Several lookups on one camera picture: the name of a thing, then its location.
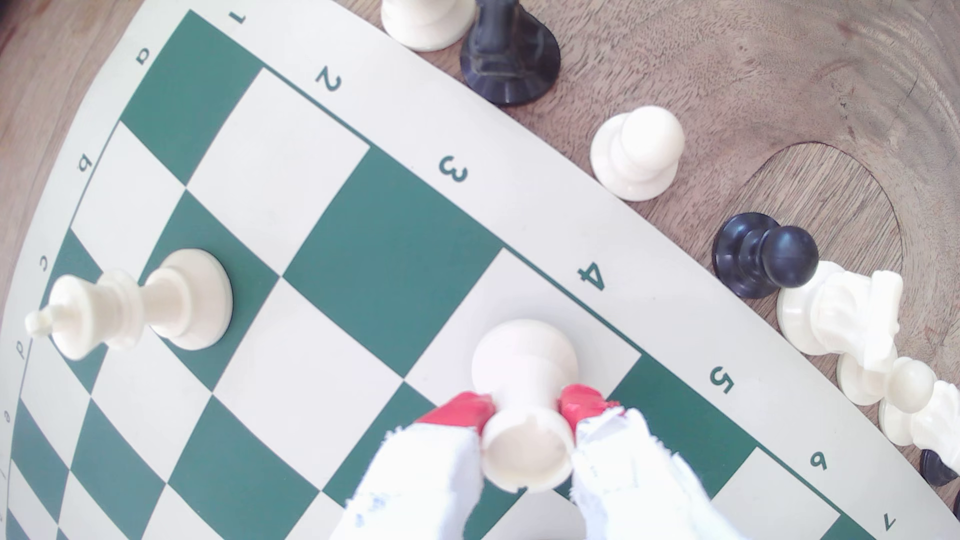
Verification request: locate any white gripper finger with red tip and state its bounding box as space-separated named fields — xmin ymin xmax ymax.
xmin=558 ymin=384 xmax=744 ymax=540
xmin=330 ymin=391 xmax=497 ymax=540

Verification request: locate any white pawn chess piece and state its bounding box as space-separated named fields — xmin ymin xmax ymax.
xmin=836 ymin=352 xmax=936 ymax=414
xmin=589 ymin=105 xmax=686 ymax=203
xmin=471 ymin=318 xmax=581 ymax=494

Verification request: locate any green white chess mat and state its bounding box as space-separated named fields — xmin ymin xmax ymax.
xmin=0 ymin=0 xmax=960 ymax=540

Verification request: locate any black pawn chess piece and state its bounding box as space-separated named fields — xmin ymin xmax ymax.
xmin=711 ymin=212 xmax=820 ymax=300

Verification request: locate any white knight chess piece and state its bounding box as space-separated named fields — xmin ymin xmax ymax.
xmin=776 ymin=260 xmax=905 ymax=374
xmin=878 ymin=380 xmax=960 ymax=475

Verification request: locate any white king chess piece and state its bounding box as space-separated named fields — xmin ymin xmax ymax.
xmin=24 ymin=248 xmax=234 ymax=362

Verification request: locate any tall black chess piece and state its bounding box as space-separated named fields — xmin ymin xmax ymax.
xmin=459 ymin=0 xmax=562 ymax=107

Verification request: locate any white chess piece base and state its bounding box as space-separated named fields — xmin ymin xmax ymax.
xmin=381 ymin=0 xmax=478 ymax=53

